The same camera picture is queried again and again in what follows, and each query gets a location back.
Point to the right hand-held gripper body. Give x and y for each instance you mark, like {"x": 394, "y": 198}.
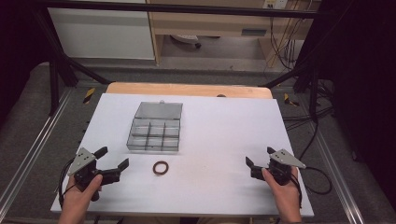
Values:
{"x": 285, "y": 158}

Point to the black curtain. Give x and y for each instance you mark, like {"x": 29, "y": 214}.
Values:
{"x": 364, "y": 77}
{"x": 18, "y": 46}

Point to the white chair base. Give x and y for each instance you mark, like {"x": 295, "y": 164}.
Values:
{"x": 185, "y": 38}

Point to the light wooden desk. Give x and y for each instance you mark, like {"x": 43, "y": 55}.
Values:
{"x": 211, "y": 26}

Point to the wooden table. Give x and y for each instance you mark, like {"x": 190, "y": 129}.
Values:
{"x": 186, "y": 89}

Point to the aluminium rail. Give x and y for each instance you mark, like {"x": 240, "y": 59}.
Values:
{"x": 339, "y": 177}
{"x": 34, "y": 146}

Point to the person's right hand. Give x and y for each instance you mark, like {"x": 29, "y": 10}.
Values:
{"x": 286, "y": 196}

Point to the person's left hand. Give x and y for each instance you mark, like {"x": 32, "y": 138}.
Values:
{"x": 76, "y": 200}

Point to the white cabinet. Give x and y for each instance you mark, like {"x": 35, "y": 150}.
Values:
{"x": 102, "y": 34}

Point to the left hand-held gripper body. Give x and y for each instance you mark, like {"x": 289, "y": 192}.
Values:
{"x": 84, "y": 161}

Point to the clear plastic compartment box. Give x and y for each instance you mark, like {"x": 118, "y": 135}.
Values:
{"x": 155, "y": 130}

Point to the black metal frame bar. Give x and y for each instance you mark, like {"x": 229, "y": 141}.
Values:
{"x": 186, "y": 8}

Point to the black metal stand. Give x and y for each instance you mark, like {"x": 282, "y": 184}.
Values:
{"x": 54, "y": 77}
{"x": 313, "y": 84}

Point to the white power strip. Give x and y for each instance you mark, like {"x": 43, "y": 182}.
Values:
{"x": 275, "y": 3}

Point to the white board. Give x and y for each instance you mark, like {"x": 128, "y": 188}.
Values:
{"x": 218, "y": 140}

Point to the yellow black tape marker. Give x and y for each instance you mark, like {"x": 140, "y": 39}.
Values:
{"x": 289, "y": 100}
{"x": 88, "y": 95}

